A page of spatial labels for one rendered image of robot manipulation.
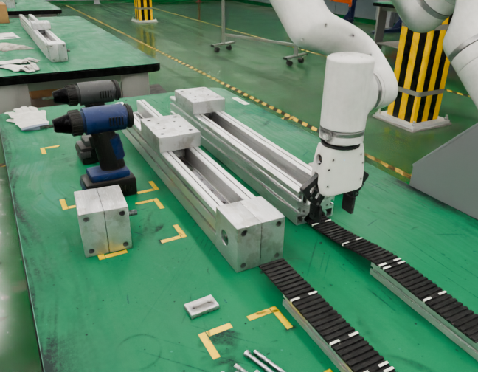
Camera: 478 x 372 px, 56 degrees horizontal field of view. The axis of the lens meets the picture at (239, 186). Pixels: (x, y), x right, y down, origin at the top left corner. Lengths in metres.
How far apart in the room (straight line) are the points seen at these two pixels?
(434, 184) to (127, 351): 0.81
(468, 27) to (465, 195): 0.39
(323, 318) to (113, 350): 0.32
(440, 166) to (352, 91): 0.42
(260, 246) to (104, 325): 0.30
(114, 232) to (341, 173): 0.45
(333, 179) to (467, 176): 0.37
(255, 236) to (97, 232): 0.30
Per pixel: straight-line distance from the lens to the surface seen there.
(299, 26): 0.88
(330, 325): 0.70
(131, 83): 2.68
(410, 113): 4.25
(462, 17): 1.24
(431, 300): 0.80
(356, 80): 0.81
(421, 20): 1.31
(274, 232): 0.83
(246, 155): 1.12
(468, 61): 1.21
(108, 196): 0.92
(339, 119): 0.83
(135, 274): 0.85
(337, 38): 0.91
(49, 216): 1.08
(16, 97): 2.60
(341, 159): 0.87
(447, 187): 1.17
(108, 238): 0.90
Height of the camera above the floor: 1.29
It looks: 27 degrees down
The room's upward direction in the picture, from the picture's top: 1 degrees clockwise
